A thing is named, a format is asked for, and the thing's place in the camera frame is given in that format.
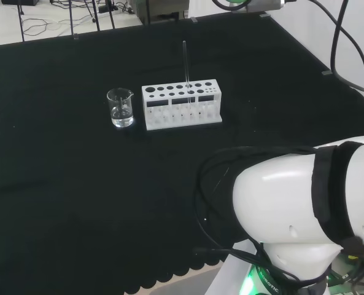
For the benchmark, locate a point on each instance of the small clear glass beaker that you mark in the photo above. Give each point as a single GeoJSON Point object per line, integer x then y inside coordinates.
{"type": "Point", "coordinates": [121, 113]}

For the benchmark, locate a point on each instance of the black bench cloth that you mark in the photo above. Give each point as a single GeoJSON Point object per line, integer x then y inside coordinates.
{"type": "Point", "coordinates": [62, 159]}

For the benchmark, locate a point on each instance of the clear glass rod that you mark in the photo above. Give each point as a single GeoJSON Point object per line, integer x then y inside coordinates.
{"type": "Point", "coordinates": [186, 67]}

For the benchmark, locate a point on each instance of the grey equipment box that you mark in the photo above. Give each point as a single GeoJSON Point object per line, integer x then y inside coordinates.
{"type": "Point", "coordinates": [160, 10]}

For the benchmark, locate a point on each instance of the black tripod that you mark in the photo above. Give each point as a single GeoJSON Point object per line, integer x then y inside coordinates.
{"type": "Point", "coordinates": [72, 18]}

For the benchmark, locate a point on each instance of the white test tube rack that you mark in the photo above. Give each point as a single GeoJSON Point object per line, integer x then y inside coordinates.
{"type": "Point", "coordinates": [181, 118]}

